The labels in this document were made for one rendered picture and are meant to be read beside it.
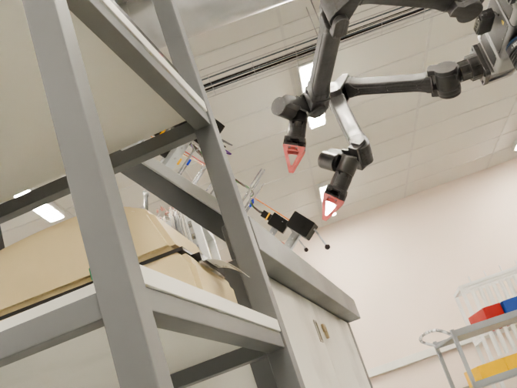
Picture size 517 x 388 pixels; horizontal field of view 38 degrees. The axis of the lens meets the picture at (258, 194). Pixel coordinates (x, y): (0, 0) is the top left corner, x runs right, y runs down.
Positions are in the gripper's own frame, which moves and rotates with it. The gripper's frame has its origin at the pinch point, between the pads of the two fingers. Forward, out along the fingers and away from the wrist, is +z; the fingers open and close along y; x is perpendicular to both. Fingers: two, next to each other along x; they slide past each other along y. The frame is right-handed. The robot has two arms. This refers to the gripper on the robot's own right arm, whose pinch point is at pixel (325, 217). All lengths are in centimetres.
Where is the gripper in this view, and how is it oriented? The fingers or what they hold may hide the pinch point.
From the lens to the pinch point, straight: 228.8
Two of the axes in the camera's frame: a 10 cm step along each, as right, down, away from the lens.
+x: 9.1, 4.0, -1.2
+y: -0.7, -1.3, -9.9
